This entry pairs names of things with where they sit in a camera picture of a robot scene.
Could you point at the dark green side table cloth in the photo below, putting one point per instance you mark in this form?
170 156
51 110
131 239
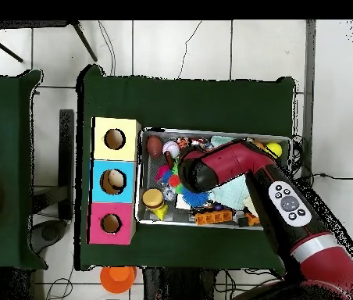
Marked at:
4 93

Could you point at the orange plastic cup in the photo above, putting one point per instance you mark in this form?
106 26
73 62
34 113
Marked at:
117 279

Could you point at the plain blue spiky ball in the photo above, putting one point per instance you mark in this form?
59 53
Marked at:
195 198

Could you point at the clear plastic packet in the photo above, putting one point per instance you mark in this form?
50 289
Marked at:
167 192

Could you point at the yellow toy cheese wedge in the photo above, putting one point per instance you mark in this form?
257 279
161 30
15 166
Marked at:
161 213

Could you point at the brown toy football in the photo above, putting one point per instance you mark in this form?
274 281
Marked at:
154 146

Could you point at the wooden box with three holes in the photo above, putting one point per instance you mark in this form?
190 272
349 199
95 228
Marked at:
114 156

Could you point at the black tripod stand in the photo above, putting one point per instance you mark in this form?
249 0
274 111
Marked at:
83 40

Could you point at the toy hamburger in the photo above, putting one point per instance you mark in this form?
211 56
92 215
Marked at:
153 199

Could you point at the brown toy bat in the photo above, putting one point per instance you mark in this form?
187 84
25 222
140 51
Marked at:
169 161

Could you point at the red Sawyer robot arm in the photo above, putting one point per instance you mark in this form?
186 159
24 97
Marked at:
232 161

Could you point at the grey stand base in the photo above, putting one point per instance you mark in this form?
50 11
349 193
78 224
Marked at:
50 234

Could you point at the yellow smooth ball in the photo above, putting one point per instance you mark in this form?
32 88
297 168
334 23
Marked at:
274 149

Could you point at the mint green muslin cloth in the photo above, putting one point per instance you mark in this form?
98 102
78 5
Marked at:
231 192

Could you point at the beige round toy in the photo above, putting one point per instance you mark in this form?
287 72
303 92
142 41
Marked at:
114 179

